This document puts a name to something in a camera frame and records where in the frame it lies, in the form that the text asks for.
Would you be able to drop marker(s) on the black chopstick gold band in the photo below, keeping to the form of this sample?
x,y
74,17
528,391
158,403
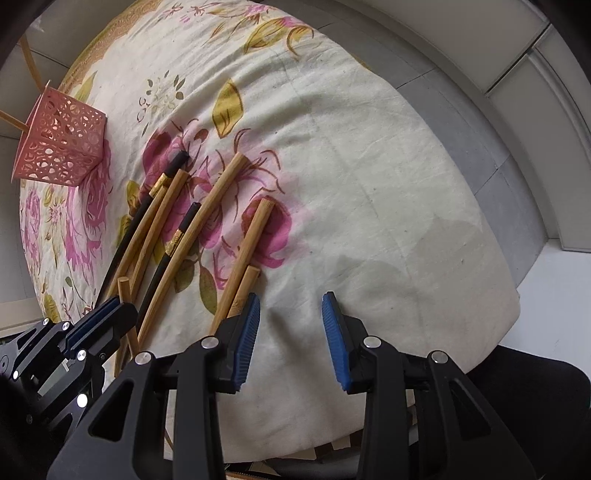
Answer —
x,y
164,179
165,259

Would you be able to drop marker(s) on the light wooden chopstick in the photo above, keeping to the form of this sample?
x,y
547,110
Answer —
x,y
30,62

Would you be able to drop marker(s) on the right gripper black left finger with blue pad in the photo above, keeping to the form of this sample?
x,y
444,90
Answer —
x,y
158,419

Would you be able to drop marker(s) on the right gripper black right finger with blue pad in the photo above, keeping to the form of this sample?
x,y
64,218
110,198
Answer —
x,y
424,418

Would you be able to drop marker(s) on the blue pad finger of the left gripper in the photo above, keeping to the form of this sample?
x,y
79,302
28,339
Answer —
x,y
100,331

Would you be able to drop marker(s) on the floral cream tablecloth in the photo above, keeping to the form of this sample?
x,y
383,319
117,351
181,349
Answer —
x,y
369,205

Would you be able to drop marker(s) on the pink perforated utensil holder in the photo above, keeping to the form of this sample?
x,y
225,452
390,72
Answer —
x,y
63,140

